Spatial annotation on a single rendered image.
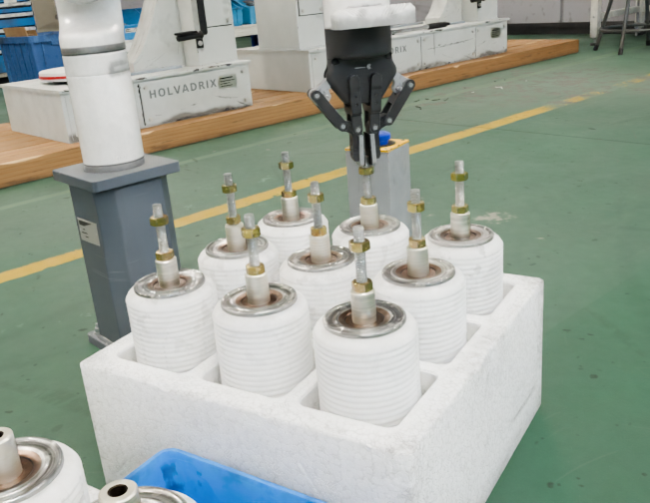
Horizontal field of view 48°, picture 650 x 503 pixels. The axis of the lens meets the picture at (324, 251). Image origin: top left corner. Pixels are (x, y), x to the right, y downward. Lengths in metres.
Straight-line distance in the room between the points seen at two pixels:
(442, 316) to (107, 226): 0.59
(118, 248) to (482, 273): 0.57
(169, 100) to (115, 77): 1.79
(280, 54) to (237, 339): 2.85
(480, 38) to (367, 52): 3.43
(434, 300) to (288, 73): 2.79
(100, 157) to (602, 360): 0.79
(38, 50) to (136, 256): 4.08
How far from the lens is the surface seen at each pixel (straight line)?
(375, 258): 0.88
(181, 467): 0.77
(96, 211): 1.15
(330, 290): 0.78
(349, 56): 0.83
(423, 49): 3.88
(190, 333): 0.78
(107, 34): 1.13
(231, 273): 0.85
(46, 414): 1.13
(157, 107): 2.89
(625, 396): 1.06
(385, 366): 0.64
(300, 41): 3.38
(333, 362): 0.64
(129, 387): 0.79
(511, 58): 4.37
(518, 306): 0.86
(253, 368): 0.71
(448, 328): 0.75
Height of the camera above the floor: 0.54
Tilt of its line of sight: 20 degrees down
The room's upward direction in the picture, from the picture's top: 5 degrees counter-clockwise
